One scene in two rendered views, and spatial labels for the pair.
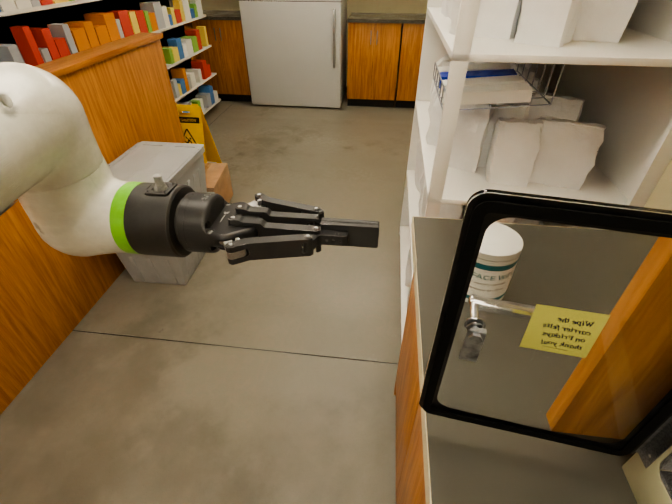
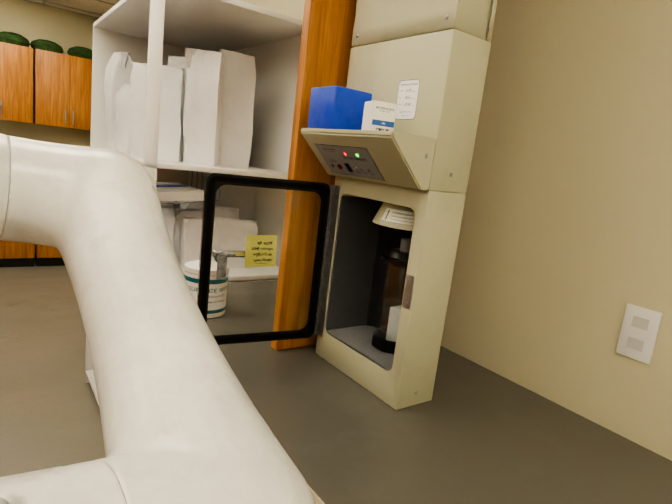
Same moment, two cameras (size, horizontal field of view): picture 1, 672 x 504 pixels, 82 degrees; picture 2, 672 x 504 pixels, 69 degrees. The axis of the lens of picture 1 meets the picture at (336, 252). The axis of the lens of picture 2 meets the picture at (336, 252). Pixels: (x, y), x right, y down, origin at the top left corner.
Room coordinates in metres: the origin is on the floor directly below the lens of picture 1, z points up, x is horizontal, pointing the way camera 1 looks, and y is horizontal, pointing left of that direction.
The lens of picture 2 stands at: (-0.63, 0.38, 1.45)
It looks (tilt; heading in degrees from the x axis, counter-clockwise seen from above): 11 degrees down; 316
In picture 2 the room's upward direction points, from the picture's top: 7 degrees clockwise
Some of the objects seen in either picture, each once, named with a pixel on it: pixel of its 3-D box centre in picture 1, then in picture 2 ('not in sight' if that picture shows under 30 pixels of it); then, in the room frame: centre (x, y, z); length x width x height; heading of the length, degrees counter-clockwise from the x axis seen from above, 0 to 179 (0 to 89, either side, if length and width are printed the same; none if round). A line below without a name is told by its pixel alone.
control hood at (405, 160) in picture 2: not in sight; (359, 156); (0.11, -0.37, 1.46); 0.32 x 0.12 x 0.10; 173
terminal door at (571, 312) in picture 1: (564, 348); (264, 262); (0.30, -0.28, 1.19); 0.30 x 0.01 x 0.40; 75
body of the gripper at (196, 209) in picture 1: (225, 224); not in sight; (0.40, 0.14, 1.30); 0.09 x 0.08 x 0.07; 83
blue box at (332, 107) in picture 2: not in sight; (339, 111); (0.21, -0.38, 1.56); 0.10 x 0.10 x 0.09; 83
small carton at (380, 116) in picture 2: not in sight; (378, 118); (0.07, -0.36, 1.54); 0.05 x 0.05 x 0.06; 66
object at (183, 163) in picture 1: (156, 189); not in sight; (1.96, 1.03, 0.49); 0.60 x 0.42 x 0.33; 173
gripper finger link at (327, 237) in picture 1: (325, 241); not in sight; (0.36, 0.01, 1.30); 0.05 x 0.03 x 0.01; 83
